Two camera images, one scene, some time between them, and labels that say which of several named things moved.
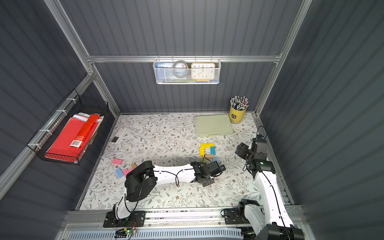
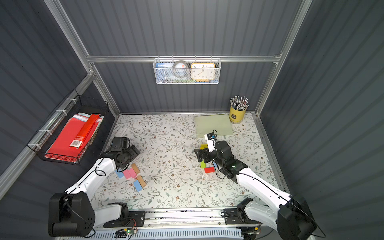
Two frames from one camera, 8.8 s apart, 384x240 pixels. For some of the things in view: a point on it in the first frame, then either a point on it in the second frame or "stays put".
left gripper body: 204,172 → 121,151
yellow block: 206,145 stays put
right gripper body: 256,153 → 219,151
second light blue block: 119,172 stays put
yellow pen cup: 238,108 stays put
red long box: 82,134 stays put
